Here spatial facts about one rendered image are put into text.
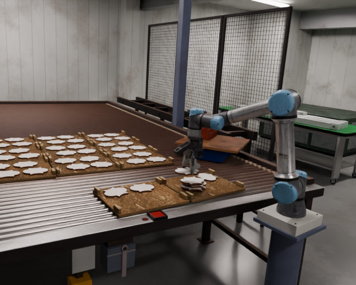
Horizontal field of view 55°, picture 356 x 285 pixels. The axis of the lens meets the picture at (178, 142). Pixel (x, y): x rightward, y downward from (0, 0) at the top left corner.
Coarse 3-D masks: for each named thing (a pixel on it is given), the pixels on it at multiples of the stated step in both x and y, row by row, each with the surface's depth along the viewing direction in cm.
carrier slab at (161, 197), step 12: (132, 192) 191; (144, 192) 192; (156, 192) 193; (168, 192) 194; (108, 204) 173; (120, 204) 174; (132, 204) 175; (144, 204) 176; (156, 204) 177; (168, 204) 178; (180, 204) 182; (120, 216) 163
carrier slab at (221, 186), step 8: (184, 176) 223; (192, 176) 224; (216, 176) 227; (168, 184) 207; (176, 184) 207; (208, 184) 211; (216, 184) 212; (224, 184) 213; (232, 184) 214; (176, 192) 197; (184, 192) 196; (192, 192) 196; (200, 192) 197; (208, 192) 198; (216, 192) 199; (224, 192) 200; (232, 192) 203; (192, 200) 185; (200, 200) 189
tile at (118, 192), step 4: (112, 188) 192; (116, 188) 192; (120, 188) 193; (124, 188) 193; (104, 192) 188; (108, 192) 186; (112, 192) 186; (116, 192) 187; (120, 192) 187; (124, 192) 187; (108, 196) 182; (112, 196) 182; (116, 196) 183; (120, 196) 184
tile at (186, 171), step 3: (177, 168) 196; (180, 168) 197; (183, 168) 197; (186, 168) 198; (189, 168) 198; (177, 171) 190; (180, 171) 191; (183, 171) 191; (186, 171) 191; (189, 171) 192; (195, 171) 192; (180, 174) 189; (183, 174) 189; (186, 174) 187; (189, 174) 189; (195, 174) 190
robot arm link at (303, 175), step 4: (300, 172) 172; (304, 172) 173; (300, 176) 171; (304, 176) 172; (300, 180) 169; (304, 180) 173; (304, 184) 172; (304, 188) 173; (304, 192) 175; (300, 196) 174; (304, 196) 176
